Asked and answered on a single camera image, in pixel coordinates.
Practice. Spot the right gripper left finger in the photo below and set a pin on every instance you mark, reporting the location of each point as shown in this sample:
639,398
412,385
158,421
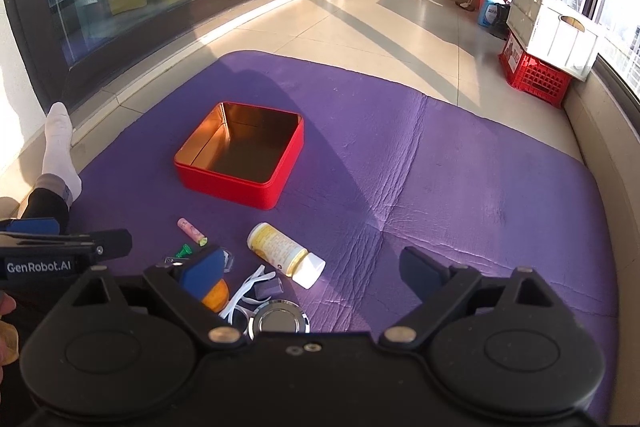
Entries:
182,288

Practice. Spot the red plastic crate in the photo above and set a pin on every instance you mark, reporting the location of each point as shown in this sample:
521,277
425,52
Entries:
530,75

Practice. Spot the red square tin box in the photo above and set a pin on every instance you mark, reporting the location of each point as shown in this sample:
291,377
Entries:
242,153

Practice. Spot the blue detergent bottle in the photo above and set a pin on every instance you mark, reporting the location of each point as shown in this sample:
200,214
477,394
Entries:
488,12

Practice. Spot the yellow white pill bottle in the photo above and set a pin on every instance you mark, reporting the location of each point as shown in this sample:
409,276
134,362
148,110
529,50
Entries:
285,255

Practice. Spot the person left hand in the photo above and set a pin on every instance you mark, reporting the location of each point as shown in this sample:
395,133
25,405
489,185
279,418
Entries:
9,335

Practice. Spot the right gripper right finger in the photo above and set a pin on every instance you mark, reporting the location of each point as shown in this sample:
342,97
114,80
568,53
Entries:
443,292

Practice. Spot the black capped clear jar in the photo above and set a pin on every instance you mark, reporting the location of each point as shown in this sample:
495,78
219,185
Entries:
228,261

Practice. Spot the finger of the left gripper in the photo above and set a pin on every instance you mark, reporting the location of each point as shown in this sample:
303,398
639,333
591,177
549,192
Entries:
110,244
38,226

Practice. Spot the white sock foot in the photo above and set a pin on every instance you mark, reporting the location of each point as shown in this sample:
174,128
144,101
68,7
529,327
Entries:
58,173

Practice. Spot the white cardboard box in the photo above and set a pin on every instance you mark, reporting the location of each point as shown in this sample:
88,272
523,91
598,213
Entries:
556,34

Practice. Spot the pink cartoon tube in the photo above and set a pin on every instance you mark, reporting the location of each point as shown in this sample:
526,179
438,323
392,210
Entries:
194,234

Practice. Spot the purple padded mat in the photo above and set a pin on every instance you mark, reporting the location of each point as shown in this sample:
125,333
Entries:
383,167

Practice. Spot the silver nail clipper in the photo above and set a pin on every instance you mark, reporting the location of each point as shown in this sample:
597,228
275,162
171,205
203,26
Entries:
173,262

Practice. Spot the orange fruit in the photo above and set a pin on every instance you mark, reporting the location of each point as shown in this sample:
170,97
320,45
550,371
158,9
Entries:
218,297

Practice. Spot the white sunglasses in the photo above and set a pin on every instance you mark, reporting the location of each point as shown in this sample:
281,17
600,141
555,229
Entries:
242,295

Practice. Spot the purple hexagonal small box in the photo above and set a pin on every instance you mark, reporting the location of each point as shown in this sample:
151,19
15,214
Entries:
267,290

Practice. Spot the black trouser leg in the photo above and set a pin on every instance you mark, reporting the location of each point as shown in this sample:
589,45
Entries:
48,205

